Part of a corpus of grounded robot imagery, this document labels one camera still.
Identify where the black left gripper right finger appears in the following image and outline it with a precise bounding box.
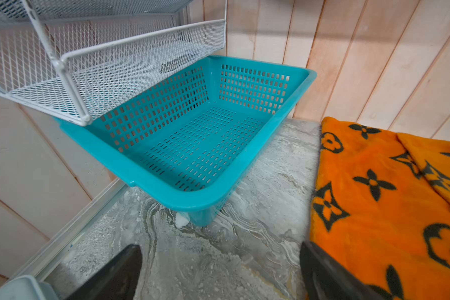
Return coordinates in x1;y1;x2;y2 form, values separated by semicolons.
299;241;382;300

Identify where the white plastic tray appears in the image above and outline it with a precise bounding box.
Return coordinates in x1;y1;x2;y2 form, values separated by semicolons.
0;275;59;300

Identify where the aluminium wall rail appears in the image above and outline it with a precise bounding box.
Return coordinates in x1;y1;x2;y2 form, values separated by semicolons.
11;178;128;281

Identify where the white wire mesh shelf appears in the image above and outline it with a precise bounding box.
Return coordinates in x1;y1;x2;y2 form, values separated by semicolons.
0;1;226;126

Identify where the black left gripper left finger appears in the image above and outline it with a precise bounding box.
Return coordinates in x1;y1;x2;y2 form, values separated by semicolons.
67;244;143;300

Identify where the orange patterned pillowcase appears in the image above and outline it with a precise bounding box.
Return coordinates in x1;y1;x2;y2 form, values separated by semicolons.
310;117;450;300

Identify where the teal plastic basket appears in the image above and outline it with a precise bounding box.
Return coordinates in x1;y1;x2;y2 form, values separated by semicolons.
59;56;317;226

